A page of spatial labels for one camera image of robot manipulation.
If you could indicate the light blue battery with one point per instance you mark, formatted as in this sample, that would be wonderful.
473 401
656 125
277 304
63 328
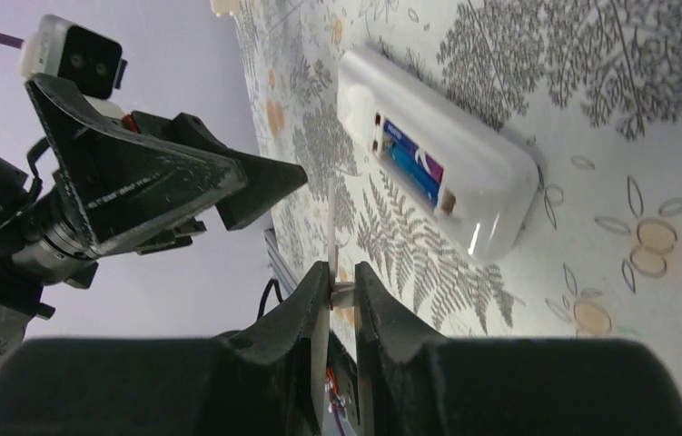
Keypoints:
418 166

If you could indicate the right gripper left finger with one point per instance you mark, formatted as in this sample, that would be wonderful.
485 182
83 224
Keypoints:
240 383

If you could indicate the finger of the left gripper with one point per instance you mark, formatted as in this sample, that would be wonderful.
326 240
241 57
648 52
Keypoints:
267 181

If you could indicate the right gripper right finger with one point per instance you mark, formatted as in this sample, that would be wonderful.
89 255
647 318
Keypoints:
412 380

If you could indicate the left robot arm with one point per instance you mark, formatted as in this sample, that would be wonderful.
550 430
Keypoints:
21 296

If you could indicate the floral table mat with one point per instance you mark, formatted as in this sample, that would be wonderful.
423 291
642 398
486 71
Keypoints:
591 90

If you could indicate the white battery cover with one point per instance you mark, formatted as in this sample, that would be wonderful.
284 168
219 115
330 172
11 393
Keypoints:
341 293

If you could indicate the white AC remote control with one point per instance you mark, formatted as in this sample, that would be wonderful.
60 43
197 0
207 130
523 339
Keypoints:
488 184

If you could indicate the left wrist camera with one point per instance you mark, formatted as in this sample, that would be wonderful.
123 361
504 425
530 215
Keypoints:
64 49

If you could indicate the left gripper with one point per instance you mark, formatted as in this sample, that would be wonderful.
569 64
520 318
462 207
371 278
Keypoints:
122 190

